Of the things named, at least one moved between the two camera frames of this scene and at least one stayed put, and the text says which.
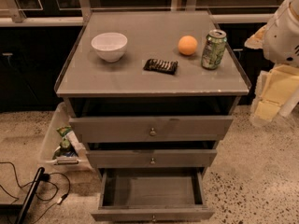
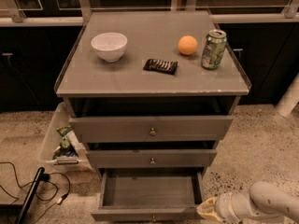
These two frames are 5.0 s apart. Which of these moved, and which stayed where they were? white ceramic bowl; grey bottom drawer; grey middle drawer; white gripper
Moved: white gripper
Stayed: white ceramic bowl; grey middle drawer; grey bottom drawer
